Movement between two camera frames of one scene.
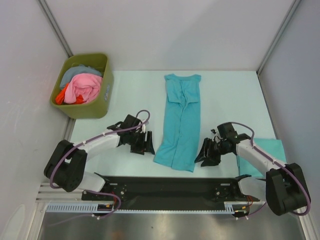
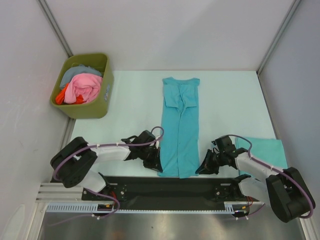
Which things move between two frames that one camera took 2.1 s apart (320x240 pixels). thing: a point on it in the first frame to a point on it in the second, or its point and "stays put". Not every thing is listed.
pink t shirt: [87, 85] stays put
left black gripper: [140, 149] to [155, 163]
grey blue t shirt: [68, 75] stays put
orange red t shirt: [60, 98] stays put
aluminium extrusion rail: [46, 193] stays put
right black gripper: [211, 160] to [206, 167]
